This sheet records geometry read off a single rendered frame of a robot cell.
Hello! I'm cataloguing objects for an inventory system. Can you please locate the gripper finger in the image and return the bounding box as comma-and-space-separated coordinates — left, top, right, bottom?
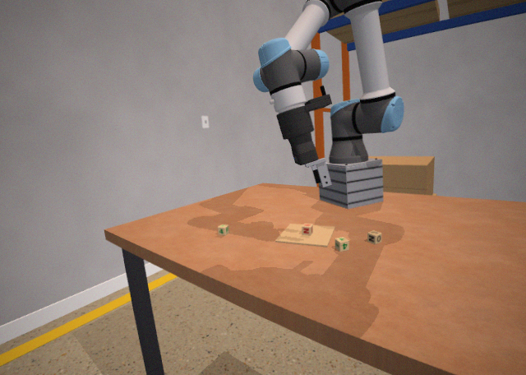
311, 164, 321, 183
305, 158, 332, 188

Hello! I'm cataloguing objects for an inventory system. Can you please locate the beige letter block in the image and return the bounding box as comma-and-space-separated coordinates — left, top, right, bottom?
218, 225, 229, 235
302, 224, 313, 235
335, 237, 349, 252
367, 230, 382, 244

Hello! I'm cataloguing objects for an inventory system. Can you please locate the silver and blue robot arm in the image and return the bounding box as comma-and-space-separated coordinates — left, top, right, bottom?
253, 0, 404, 164

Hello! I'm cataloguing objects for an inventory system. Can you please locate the tan square mat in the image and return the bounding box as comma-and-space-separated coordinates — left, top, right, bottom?
275, 224, 335, 247

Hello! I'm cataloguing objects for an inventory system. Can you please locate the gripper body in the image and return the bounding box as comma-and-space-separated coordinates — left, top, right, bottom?
270, 86, 332, 165

